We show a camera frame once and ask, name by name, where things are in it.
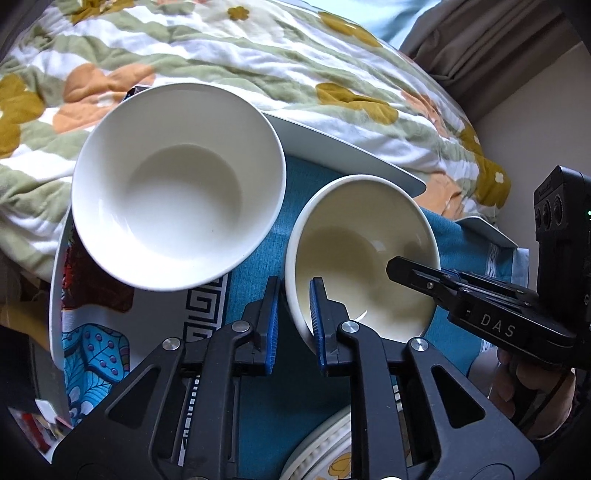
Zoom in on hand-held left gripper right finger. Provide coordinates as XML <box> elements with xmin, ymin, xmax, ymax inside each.
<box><xmin>310</xmin><ymin>277</ymin><xmax>542</xmax><ymax>477</ymax></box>

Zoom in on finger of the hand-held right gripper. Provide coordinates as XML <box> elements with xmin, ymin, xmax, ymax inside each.
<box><xmin>386</xmin><ymin>257</ymin><xmax>467</xmax><ymax>306</ymax></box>

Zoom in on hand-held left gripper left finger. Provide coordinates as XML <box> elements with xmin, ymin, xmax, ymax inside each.
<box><xmin>52</xmin><ymin>276</ymin><xmax>280</xmax><ymax>468</ymax></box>

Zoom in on cream round bowl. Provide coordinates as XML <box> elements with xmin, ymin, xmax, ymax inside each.
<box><xmin>285</xmin><ymin>174</ymin><xmax>441</xmax><ymax>345</ymax></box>

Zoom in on grey white tray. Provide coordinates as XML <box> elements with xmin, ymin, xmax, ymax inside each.
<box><xmin>455</xmin><ymin>216</ymin><xmax>519</xmax><ymax>252</ymax></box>
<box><xmin>48</xmin><ymin>111</ymin><xmax>428</xmax><ymax>418</ymax></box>

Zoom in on person's right hand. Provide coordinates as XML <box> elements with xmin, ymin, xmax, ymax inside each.
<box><xmin>489</xmin><ymin>345</ymin><xmax>578</xmax><ymax>440</ymax></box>

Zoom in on pale blue board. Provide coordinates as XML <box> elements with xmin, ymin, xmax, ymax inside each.
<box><xmin>512</xmin><ymin>247</ymin><xmax>531</xmax><ymax>289</ymax></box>

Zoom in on blue patterned tablecloth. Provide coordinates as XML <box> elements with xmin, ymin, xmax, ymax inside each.
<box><xmin>60</xmin><ymin>154</ymin><xmax>529</xmax><ymax>480</ymax></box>

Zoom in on yellow cartoon print plate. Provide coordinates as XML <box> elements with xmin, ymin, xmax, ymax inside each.
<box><xmin>279</xmin><ymin>405</ymin><xmax>411</xmax><ymax>480</ymax></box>

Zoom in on white round bowl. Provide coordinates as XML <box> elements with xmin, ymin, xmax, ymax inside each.
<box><xmin>71</xmin><ymin>83</ymin><xmax>287</xmax><ymax>293</ymax></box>

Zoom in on brown curtain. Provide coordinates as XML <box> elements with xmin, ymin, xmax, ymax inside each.
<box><xmin>399</xmin><ymin>0</ymin><xmax>580</xmax><ymax>127</ymax></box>

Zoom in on red printed packet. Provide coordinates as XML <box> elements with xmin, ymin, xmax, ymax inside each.
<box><xmin>8</xmin><ymin>401</ymin><xmax>72</xmax><ymax>455</ymax></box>

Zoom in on light blue window cloth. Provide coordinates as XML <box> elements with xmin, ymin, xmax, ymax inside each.
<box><xmin>404</xmin><ymin>0</ymin><xmax>445</xmax><ymax>20</ymax></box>

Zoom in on floral blanket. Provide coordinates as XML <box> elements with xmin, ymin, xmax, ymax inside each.
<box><xmin>0</xmin><ymin>0</ymin><xmax>513</xmax><ymax>280</ymax></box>

